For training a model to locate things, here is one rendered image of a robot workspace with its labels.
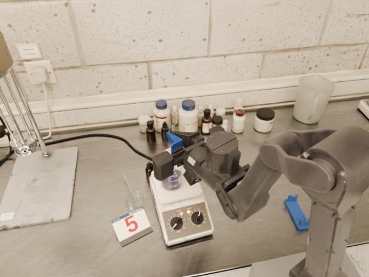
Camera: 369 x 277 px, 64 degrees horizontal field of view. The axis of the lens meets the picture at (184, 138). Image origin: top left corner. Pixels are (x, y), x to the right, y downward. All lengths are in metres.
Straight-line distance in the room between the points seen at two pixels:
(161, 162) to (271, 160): 0.26
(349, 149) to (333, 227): 0.11
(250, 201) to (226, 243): 0.32
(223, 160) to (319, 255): 0.20
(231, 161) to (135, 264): 0.40
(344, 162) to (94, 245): 0.66
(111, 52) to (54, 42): 0.18
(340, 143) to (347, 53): 1.09
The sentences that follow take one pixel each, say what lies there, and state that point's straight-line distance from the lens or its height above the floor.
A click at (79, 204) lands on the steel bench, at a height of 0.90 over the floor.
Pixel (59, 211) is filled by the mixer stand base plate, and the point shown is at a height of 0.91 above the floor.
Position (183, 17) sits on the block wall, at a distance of 1.06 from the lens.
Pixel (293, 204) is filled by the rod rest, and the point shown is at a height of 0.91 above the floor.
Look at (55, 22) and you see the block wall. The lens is 1.07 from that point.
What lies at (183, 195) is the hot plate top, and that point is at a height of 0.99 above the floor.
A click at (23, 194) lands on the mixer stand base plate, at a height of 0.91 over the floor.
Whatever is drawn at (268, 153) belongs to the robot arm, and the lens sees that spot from 0.40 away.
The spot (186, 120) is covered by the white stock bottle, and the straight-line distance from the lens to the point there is 1.04.
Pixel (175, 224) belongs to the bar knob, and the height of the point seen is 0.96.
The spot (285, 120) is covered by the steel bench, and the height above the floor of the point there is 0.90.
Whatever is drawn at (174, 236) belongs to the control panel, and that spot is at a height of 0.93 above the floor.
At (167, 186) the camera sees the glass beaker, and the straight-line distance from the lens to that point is 0.78.
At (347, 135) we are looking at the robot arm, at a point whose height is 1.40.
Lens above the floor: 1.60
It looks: 40 degrees down
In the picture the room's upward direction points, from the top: straight up
